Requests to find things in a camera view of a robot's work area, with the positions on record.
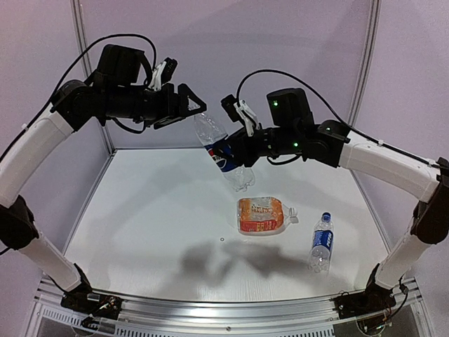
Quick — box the Pepsi bottle blue label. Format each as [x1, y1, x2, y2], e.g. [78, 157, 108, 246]
[194, 111, 256, 193]

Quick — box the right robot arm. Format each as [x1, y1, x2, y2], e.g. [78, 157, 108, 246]
[213, 120, 448, 319]

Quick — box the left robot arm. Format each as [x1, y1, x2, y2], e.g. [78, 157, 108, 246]
[1, 80, 109, 331]

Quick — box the orange label flat bottle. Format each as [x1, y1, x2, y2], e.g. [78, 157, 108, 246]
[236, 197, 300, 236]

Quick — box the clear bottle blue text label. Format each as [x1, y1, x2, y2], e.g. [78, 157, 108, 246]
[309, 212, 334, 273]

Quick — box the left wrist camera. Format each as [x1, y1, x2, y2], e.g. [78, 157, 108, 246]
[148, 58, 178, 91]

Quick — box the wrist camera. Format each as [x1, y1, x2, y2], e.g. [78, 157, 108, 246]
[148, 58, 178, 91]
[220, 94, 262, 137]

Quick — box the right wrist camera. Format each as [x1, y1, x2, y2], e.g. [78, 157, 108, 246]
[220, 94, 262, 137]

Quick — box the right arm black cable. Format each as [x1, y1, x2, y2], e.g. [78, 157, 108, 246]
[236, 69, 443, 169]

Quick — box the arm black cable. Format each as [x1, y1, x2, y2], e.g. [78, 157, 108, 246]
[236, 69, 443, 169]
[0, 33, 157, 253]

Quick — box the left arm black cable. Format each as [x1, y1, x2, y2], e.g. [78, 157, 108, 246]
[0, 33, 157, 253]

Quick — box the left corner aluminium post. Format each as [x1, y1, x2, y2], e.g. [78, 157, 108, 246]
[72, 0, 116, 155]

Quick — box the corner aluminium post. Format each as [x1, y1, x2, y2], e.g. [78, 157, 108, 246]
[347, 0, 382, 126]
[72, 0, 116, 155]

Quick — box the right corner aluminium post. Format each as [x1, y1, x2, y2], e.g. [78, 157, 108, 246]
[347, 0, 382, 126]

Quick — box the aluminium table frame rail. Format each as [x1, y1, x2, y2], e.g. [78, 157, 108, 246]
[22, 277, 434, 336]

